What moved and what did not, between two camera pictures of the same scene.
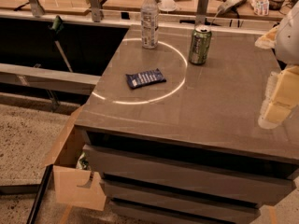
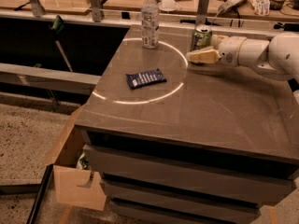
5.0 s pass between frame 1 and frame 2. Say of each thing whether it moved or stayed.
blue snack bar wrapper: stayed
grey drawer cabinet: stayed
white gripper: moved
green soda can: stayed
